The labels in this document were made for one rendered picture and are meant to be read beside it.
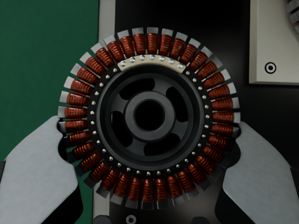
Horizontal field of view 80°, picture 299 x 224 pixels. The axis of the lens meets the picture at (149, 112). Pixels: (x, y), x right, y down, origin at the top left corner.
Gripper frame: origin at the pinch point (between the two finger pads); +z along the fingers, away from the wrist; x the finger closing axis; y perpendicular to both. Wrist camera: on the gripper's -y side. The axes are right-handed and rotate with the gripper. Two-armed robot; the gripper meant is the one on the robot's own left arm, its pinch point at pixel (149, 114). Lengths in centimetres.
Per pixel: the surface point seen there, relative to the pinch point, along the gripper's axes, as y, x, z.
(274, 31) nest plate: -5.7, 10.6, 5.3
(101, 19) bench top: -6.0, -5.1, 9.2
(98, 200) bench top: 10.2, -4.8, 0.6
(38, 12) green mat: -6.4, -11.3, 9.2
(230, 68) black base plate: -2.5, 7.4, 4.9
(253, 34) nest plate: -5.4, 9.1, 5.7
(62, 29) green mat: -5.0, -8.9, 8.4
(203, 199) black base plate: 8.1, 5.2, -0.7
